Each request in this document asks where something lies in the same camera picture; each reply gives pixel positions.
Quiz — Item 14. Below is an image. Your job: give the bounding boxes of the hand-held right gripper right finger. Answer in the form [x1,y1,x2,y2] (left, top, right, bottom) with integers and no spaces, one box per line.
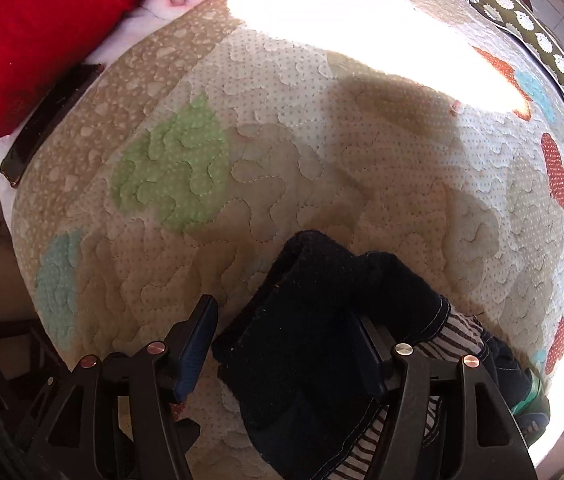
[357,310,538,480]

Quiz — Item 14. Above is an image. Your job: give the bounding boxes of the dark wooden chair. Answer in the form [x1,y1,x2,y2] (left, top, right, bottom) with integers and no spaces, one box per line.
[0,317,70,441]

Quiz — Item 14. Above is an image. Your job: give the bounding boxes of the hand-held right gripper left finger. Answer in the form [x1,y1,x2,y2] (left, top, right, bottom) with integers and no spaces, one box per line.
[27,295,219,480]

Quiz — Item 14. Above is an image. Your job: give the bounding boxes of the red bolster pillow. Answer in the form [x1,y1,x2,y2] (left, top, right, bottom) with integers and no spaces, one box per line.
[0,0,288,143]

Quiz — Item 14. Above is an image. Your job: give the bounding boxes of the black smartphone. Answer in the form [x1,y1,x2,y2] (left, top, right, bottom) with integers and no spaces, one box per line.
[1,62,104,187]

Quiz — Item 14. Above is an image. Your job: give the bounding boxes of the striped pants with dark patches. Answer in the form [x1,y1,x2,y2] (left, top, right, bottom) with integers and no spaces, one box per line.
[212,230,550,480]

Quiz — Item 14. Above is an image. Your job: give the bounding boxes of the patchwork quilted bedspread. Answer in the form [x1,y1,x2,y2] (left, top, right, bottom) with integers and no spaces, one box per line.
[0,0,564,480]

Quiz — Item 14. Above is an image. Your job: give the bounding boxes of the green patterned bolster pillow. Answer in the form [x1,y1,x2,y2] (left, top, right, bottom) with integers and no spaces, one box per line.
[459,0,564,146]

